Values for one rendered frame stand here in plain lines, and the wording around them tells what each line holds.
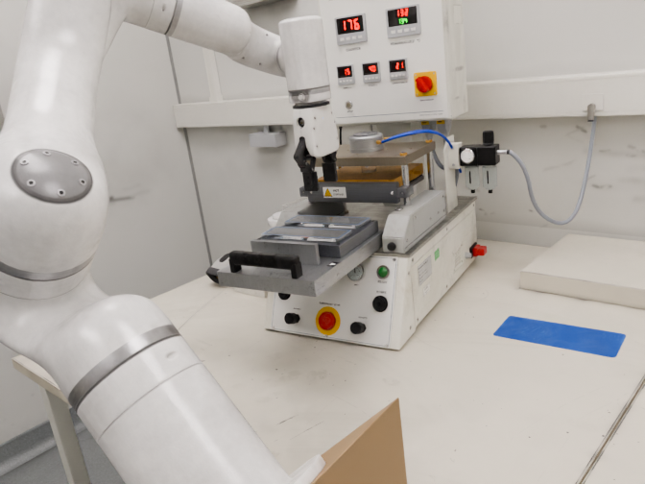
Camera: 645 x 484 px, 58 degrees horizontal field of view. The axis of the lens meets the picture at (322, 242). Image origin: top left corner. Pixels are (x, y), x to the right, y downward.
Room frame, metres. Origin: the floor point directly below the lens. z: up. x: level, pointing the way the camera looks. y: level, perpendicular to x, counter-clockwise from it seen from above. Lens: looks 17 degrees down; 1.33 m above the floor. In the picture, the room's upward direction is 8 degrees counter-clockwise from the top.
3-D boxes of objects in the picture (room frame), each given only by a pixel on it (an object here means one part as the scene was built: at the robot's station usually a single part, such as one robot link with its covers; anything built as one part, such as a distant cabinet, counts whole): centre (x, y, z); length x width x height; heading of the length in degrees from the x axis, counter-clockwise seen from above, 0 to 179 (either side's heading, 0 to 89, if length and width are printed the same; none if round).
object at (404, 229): (1.24, -0.21, 0.96); 0.26 x 0.05 x 0.07; 147
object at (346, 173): (1.37, -0.14, 1.07); 0.22 x 0.17 x 0.10; 57
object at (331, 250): (1.16, 0.01, 0.98); 0.20 x 0.17 x 0.03; 57
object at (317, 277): (1.12, 0.03, 0.97); 0.30 x 0.22 x 0.08; 147
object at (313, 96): (1.20, -0.01, 1.26); 0.09 x 0.08 x 0.03; 147
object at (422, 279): (1.36, -0.14, 0.84); 0.53 x 0.37 x 0.17; 147
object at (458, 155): (1.36, -0.39, 1.05); 0.15 x 0.05 x 0.15; 57
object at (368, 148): (1.39, -0.17, 1.08); 0.31 x 0.24 x 0.13; 57
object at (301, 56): (1.20, -0.01, 1.34); 0.09 x 0.08 x 0.13; 25
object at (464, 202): (1.40, -0.15, 0.93); 0.46 x 0.35 x 0.01; 147
